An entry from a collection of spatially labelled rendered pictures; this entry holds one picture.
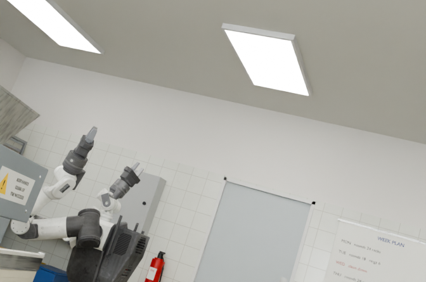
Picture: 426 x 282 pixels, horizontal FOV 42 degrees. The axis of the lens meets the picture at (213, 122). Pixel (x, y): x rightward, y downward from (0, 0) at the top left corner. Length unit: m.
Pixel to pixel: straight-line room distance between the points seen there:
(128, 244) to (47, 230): 0.36
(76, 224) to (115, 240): 0.22
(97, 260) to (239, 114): 4.39
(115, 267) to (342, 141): 4.25
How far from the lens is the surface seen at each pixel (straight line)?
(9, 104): 1.55
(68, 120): 7.63
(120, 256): 2.58
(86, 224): 2.46
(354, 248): 6.15
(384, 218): 6.20
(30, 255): 2.28
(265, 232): 6.33
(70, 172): 2.47
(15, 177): 1.51
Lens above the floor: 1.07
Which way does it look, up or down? 14 degrees up
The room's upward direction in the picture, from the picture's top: 19 degrees clockwise
